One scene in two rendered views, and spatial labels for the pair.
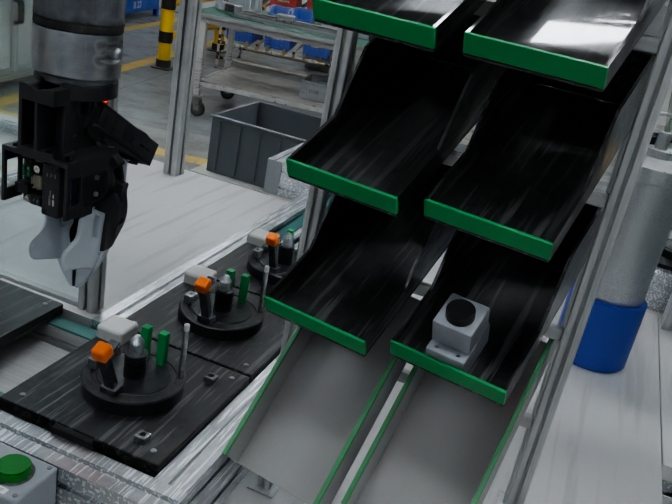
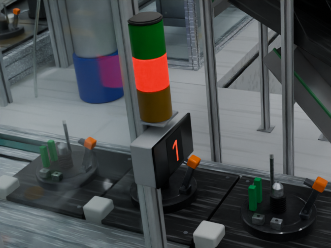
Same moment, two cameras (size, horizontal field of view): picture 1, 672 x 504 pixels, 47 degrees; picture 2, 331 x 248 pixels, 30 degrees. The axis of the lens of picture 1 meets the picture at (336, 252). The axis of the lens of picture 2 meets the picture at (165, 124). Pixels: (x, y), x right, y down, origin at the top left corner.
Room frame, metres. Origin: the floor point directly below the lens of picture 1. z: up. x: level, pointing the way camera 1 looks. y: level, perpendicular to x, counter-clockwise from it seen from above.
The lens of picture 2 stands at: (0.85, 1.20, 1.67)
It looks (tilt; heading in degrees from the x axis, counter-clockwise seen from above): 27 degrees down; 284
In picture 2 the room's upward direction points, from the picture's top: 6 degrees counter-clockwise
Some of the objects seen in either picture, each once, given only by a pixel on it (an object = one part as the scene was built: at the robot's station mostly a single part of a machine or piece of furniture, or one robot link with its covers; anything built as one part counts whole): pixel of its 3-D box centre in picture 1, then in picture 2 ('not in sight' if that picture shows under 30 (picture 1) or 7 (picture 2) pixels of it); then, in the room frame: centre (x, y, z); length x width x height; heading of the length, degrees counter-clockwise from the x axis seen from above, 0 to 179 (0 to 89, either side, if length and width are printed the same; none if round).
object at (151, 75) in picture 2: not in sight; (150, 70); (1.06, 0.38, 1.33); 0.05 x 0.05 x 0.05
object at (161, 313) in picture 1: (223, 296); (160, 176); (1.12, 0.17, 1.01); 0.24 x 0.24 x 0.13; 73
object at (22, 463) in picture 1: (13, 470); not in sight; (0.69, 0.31, 0.96); 0.04 x 0.04 x 0.02
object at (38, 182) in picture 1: (68, 143); not in sight; (0.66, 0.26, 1.37); 0.09 x 0.08 x 0.12; 163
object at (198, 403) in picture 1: (135, 359); (277, 199); (0.89, 0.24, 1.01); 0.24 x 0.24 x 0.13; 73
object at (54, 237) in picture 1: (52, 244); not in sight; (0.67, 0.27, 1.27); 0.06 x 0.03 x 0.09; 163
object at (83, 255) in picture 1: (79, 253); not in sight; (0.66, 0.24, 1.27); 0.06 x 0.03 x 0.09; 163
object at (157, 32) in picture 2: not in sight; (147, 37); (1.06, 0.38, 1.38); 0.05 x 0.05 x 0.05
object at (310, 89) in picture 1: (339, 92); not in sight; (6.35, 0.23, 0.36); 0.60 x 0.40 x 0.15; 84
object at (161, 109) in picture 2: not in sight; (154, 101); (1.06, 0.38, 1.28); 0.05 x 0.05 x 0.05
